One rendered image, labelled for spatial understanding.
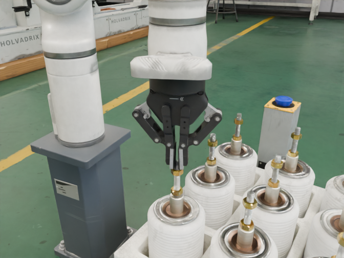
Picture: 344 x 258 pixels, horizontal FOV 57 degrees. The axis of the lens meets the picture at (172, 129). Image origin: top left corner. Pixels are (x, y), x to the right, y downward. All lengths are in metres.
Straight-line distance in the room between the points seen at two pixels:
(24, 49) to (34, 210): 1.59
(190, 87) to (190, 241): 0.25
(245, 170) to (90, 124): 0.33
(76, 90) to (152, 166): 0.58
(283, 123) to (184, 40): 0.47
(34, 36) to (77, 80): 1.90
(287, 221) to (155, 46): 0.35
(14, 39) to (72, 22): 1.77
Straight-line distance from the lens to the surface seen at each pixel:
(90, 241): 0.74
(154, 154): 1.17
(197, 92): 0.41
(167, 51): 0.38
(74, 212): 0.71
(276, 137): 0.82
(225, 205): 0.61
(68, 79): 0.58
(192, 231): 0.51
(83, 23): 0.62
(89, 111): 0.61
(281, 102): 0.80
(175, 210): 0.53
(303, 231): 0.65
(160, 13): 0.38
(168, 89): 0.39
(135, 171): 1.08
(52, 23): 0.62
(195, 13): 0.38
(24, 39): 2.42
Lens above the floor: 0.60
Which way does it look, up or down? 26 degrees down
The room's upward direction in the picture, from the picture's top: straight up
